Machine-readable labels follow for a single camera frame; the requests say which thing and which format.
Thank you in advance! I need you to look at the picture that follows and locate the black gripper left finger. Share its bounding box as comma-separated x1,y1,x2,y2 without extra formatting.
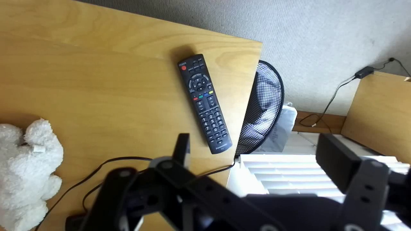
83,132,192,231

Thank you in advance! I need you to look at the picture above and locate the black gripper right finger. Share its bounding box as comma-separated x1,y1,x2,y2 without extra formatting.
316,133,392,231

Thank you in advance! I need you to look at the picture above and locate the black remote control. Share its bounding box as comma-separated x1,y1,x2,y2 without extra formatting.
178,53,234,155

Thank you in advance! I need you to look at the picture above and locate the small wooden cabinet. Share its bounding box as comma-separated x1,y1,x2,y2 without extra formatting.
341,69,411,164

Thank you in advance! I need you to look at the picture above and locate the white plush toy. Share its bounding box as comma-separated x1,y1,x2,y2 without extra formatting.
0,118,65,231

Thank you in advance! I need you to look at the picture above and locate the black desk fan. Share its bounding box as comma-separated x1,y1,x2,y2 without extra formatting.
235,59,287,155

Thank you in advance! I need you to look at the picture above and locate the light wooden dresser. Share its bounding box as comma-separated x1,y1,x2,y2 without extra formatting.
0,0,264,231

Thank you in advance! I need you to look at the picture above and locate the thin black cable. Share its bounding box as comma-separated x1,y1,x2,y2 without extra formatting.
36,155,242,231

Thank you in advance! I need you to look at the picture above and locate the black power adapter cable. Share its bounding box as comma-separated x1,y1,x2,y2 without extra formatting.
300,56,411,130

